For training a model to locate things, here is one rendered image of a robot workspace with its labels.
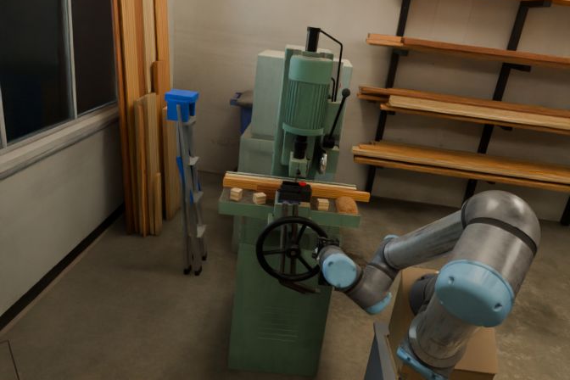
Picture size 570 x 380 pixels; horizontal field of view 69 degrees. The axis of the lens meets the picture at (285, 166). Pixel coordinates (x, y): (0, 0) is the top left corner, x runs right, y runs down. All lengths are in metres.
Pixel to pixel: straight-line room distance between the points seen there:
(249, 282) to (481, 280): 1.35
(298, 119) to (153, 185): 1.68
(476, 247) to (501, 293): 0.08
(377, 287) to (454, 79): 3.19
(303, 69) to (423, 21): 2.57
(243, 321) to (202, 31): 2.87
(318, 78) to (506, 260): 1.12
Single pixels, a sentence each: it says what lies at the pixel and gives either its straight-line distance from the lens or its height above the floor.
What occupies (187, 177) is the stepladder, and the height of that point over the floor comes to 0.68.
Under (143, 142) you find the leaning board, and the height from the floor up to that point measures 0.72.
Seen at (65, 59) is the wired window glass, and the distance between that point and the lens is 2.81.
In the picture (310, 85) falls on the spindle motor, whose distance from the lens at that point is 1.69.
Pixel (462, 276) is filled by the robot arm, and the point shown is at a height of 1.30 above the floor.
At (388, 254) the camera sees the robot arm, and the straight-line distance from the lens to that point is 1.27.
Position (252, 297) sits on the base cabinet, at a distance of 2.00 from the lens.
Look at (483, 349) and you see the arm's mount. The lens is 1.65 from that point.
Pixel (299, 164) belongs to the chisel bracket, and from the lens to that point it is 1.81.
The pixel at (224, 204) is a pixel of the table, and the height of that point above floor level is 0.89.
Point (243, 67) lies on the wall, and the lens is 4.14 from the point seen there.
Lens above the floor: 1.66
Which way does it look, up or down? 20 degrees down
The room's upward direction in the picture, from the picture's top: 7 degrees clockwise
